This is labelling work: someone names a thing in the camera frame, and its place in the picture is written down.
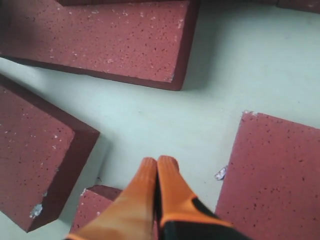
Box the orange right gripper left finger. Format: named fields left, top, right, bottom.
left=67, top=157, right=157, bottom=240

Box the red brick raised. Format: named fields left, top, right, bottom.
left=0, top=76, right=100, bottom=232

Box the red brick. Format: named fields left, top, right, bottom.
left=68, top=184, right=161, bottom=240
left=215, top=111, right=320, bottom=240
left=0, top=0, right=200, bottom=91

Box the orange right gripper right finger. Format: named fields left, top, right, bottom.
left=157, top=155, right=250, bottom=240

